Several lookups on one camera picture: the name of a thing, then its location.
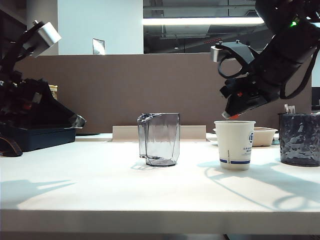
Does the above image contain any black mesh pen holder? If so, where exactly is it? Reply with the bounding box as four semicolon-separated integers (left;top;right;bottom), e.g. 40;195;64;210
277;113;320;168

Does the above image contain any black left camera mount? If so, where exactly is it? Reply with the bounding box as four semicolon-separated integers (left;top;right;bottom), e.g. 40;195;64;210
4;23;41;66

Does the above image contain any brown desk partition panel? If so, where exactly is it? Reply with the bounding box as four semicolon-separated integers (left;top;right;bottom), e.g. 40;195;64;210
13;51;314;137

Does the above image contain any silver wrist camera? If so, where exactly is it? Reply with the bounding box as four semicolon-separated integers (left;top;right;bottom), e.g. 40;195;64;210
31;20;63;59
209;44;226;63

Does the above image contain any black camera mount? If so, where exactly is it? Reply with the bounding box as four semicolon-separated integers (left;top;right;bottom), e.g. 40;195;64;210
4;23;41;66
217;41;261;76

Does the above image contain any yellow brown patterned box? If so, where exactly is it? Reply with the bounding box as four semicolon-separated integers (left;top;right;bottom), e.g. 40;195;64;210
48;84;59;101

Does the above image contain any black camera cable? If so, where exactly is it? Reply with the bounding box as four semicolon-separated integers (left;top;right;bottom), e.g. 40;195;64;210
217;56;251;79

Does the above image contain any beige cable rail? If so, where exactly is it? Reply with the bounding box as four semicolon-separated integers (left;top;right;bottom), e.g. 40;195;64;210
111;125;208;143

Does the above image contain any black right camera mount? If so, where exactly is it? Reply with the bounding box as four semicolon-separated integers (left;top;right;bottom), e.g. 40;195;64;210
217;41;261;76

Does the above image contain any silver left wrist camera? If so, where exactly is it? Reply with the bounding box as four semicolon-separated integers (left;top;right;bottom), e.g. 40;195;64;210
31;20;63;59

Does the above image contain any silver wall sign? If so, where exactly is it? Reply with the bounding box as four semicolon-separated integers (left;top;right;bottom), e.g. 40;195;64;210
92;38;106;56

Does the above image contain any brown leather strap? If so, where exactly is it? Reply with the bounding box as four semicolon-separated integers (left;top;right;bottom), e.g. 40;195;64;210
0;136;24;158

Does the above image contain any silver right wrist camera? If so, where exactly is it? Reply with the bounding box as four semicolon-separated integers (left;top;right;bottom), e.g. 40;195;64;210
209;44;226;63

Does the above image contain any white paper cup blue logo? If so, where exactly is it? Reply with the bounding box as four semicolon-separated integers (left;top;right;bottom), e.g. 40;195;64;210
213;120;256;171

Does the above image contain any grey transparent plastic mug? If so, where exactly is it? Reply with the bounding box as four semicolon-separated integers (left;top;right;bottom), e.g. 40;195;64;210
136;112;180;167

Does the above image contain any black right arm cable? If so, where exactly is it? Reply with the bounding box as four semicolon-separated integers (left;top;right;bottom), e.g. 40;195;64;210
279;46;320;100

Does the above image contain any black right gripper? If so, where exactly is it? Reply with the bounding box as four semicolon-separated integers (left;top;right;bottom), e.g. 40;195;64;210
219;74;280;120

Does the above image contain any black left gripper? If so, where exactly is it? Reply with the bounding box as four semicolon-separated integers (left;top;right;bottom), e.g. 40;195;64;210
0;78;87;129

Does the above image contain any beige pulp food container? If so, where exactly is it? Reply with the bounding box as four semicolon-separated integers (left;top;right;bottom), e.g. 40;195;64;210
212;126;279;148

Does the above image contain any dark blue case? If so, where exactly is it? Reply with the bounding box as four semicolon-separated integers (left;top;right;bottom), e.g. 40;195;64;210
0;126;77;153

